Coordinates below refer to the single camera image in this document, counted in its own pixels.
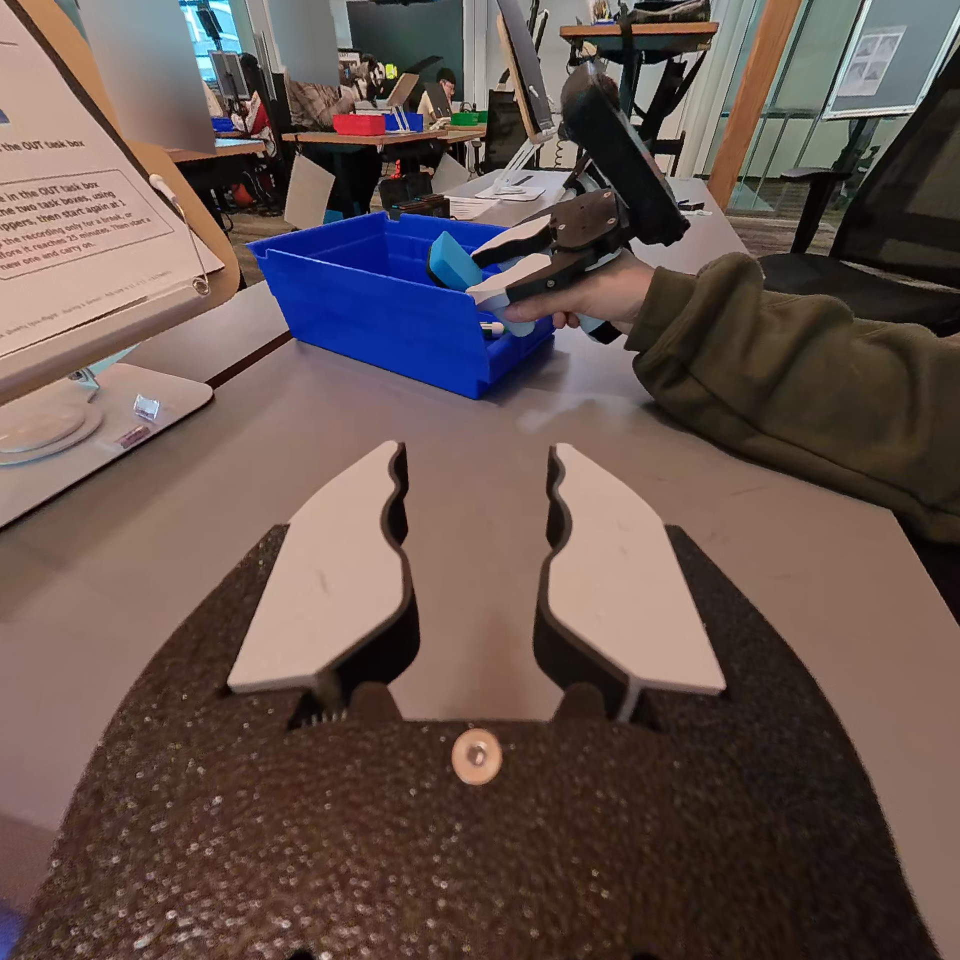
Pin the small blue bin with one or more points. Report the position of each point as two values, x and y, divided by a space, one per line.
405 121

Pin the wooden-top desk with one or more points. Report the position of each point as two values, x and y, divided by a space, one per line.
352 139
217 150

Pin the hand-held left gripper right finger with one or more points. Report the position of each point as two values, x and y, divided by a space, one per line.
622 592

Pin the loose white papers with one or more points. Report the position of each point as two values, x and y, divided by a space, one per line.
472 206

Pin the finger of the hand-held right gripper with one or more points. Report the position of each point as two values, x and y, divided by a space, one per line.
514 238
510 281

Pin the grey notice board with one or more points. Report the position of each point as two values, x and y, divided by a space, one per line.
885 52

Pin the black box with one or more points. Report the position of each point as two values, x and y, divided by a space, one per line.
412 201

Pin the person's right hand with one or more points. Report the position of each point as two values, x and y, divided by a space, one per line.
600 292

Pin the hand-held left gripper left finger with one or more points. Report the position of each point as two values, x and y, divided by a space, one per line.
330 592

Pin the standing desk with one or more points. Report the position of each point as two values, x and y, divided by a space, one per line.
637 31

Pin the blue plastic bin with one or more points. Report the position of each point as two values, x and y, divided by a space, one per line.
360 315

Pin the tall tilted display stand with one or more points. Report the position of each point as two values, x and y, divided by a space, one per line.
525 75

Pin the small red bin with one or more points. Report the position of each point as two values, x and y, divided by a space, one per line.
358 124

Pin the black office chair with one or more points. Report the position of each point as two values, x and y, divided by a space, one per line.
885 225

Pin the green dry-erase marker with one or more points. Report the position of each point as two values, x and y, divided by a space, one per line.
492 328

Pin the small green bin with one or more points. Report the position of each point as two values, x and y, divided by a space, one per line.
466 118

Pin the wooden post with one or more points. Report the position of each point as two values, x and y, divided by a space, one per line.
754 105

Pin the blue whiteboard eraser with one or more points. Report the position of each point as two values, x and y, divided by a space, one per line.
454 262

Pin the person's right forearm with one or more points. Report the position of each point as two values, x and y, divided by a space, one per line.
787 375

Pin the black monitor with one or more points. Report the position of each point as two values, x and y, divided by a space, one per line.
405 30

